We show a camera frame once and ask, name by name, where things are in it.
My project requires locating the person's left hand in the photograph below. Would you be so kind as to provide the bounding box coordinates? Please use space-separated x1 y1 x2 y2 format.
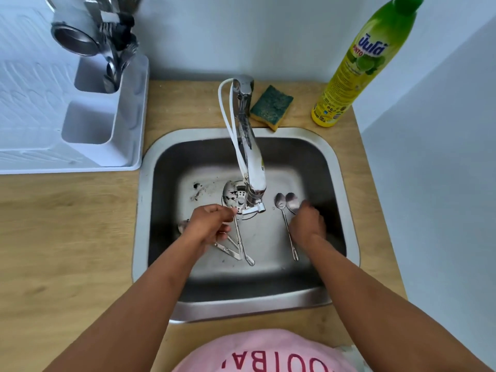
182 204 238 260

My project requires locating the person's right hand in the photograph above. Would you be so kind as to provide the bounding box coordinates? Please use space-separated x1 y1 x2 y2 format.
288 200 327 251

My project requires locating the stainless steel spoon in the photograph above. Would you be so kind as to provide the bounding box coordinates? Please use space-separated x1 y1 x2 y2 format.
223 180 256 267
285 192 302 216
177 220 243 261
274 192 300 262

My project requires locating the person's right forearm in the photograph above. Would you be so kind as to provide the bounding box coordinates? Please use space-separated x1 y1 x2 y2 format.
306 236 493 372

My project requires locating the person's left forearm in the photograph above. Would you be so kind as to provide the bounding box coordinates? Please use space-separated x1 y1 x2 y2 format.
44 236 210 372

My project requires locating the small steel spoon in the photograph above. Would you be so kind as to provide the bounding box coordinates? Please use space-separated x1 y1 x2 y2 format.
102 57 121 94

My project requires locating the stainless steel sink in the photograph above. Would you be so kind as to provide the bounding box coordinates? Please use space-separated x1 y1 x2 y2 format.
131 127 361 324

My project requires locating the chrome faucet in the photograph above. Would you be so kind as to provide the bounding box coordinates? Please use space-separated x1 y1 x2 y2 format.
231 75 268 216

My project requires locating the green and yellow sponge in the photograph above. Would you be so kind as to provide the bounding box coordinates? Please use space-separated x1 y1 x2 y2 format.
250 85 295 132

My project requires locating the pink shirt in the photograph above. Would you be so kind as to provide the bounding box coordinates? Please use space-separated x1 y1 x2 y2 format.
172 328 359 372

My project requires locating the white drain tray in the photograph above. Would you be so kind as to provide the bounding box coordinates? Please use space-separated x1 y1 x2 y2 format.
0 7 150 175

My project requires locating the yellow green dish soap bottle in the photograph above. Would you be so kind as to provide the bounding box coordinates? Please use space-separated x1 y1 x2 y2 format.
311 0 426 128

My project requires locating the stainless steel cup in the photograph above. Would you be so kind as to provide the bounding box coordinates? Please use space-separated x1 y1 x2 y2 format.
50 0 101 57

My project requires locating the white faucet hose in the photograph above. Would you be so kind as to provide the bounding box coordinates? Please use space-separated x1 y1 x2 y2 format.
218 77 249 182

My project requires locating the black-handled utensil with white band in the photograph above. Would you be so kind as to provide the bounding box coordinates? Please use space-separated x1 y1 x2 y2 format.
99 11 136 51

